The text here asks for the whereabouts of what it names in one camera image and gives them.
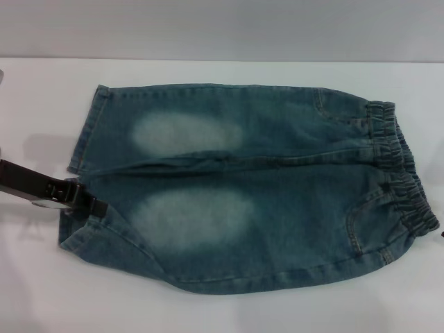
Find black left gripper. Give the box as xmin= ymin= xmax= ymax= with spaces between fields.
xmin=0 ymin=158 xmax=109 ymax=219

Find blue denim shorts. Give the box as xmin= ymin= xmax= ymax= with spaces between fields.
xmin=59 ymin=82 xmax=441 ymax=287

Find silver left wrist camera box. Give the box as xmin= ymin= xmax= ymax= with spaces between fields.
xmin=30 ymin=198 xmax=72 ymax=212

